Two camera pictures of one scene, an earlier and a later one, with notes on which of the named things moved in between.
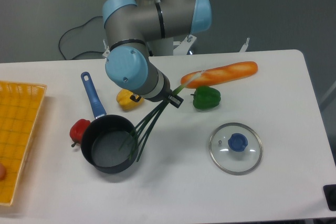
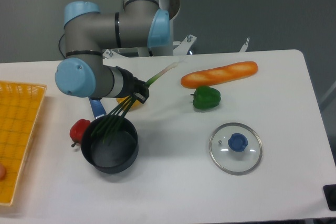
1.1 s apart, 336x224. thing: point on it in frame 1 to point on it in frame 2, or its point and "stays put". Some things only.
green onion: x=144 y=130 to x=107 y=129
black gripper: x=165 y=94 to x=132 y=85
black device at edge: x=329 y=190 stays put
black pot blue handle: x=109 y=143 stays put
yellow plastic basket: x=20 y=106 stays put
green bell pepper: x=206 y=97 stays put
